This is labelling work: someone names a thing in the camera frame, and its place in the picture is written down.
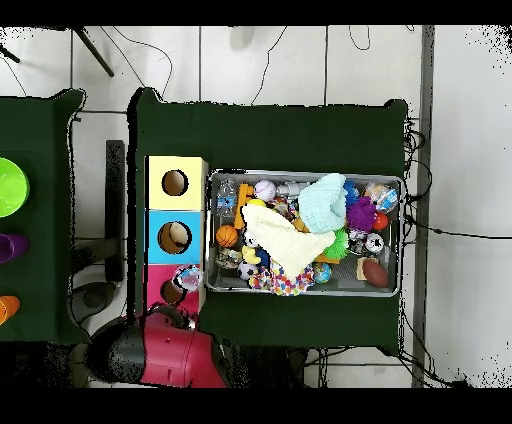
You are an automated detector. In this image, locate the crushed bottle with blue label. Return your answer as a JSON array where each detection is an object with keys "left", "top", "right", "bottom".
[{"left": 172, "top": 264, "right": 204, "bottom": 293}]

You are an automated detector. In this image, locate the clear plastic bottle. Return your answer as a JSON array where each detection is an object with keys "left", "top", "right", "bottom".
[{"left": 362, "top": 182, "right": 400, "bottom": 214}]

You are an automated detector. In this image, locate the brown toy football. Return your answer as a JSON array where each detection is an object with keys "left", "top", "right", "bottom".
[{"left": 361, "top": 259, "right": 390, "bottom": 289}]

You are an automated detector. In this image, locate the silver mesh bin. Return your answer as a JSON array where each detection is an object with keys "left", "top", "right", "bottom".
[{"left": 204, "top": 169, "right": 404, "bottom": 298}]

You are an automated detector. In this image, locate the wooden box with three holes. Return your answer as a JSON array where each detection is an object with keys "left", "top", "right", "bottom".
[{"left": 143, "top": 155, "right": 209, "bottom": 319}]

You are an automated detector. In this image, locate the white toy baseball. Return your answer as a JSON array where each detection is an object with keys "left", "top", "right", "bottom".
[{"left": 253, "top": 179, "right": 277, "bottom": 202}]

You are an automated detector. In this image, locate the small clear water bottle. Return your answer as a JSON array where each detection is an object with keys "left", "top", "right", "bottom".
[{"left": 215, "top": 178, "right": 238, "bottom": 219}]

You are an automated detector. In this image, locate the orange toy basketball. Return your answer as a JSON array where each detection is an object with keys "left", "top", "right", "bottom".
[{"left": 215, "top": 224, "right": 240, "bottom": 249}]

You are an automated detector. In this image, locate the cream waffle cloth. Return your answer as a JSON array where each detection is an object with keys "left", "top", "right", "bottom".
[{"left": 241, "top": 203, "right": 338, "bottom": 282}]

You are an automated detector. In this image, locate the mint waffle cloth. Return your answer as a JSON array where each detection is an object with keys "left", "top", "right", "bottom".
[{"left": 297, "top": 172, "right": 348, "bottom": 235}]

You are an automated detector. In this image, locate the colourful patterned cloth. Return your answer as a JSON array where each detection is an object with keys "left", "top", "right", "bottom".
[{"left": 248, "top": 263, "right": 317, "bottom": 297}]

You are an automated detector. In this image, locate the purple spiky rubber toy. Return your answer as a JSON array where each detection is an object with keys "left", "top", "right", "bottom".
[{"left": 345, "top": 195, "right": 378, "bottom": 233}]

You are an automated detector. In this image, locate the black tripod leg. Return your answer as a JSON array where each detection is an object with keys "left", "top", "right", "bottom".
[{"left": 72, "top": 26, "right": 116, "bottom": 78}]

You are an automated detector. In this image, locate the dark green side tablecloth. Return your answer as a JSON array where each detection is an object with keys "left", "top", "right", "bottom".
[{"left": 0, "top": 88, "right": 94, "bottom": 347}]

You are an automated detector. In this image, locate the bright green bowl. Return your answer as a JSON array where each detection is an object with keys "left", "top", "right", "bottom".
[{"left": 0, "top": 156, "right": 31, "bottom": 219}]

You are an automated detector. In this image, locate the purple plastic cup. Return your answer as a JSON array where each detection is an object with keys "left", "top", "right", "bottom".
[{"left": 0, "top": 233, "right": 30, "bottom": 264}]

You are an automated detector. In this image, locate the orange plastic cup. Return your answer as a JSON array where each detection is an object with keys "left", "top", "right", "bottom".
[{"left": 0, "top": 295, "right": 21, "bottom": 326}]

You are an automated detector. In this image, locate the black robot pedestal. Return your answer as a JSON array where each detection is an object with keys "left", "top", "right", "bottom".
[{"left": 227, "top": 345, "right": 307, "bottom": 389}]

